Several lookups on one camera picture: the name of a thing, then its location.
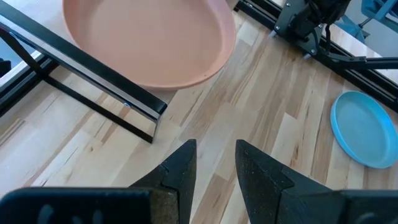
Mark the blue-grey metal stand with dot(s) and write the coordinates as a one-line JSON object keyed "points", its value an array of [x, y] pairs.
{"points": [[373, 12]]}

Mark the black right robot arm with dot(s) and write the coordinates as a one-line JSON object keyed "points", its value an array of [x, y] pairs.
{"points": [[304, 21]]}

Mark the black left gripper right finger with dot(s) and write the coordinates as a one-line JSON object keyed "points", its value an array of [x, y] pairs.
{"points": [[273, 193]]}

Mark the salmon pink plate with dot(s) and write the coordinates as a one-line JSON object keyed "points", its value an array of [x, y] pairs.
{"points": [[149, 40]]}

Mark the blue plate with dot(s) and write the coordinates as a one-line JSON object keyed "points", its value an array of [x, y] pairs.
{"points": [[363, 130]]}

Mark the black metal frame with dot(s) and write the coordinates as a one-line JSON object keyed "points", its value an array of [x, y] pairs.
{"points": [[93, 74]]}

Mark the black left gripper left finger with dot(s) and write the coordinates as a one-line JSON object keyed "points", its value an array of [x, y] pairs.
{"points": [[174, 193]]}

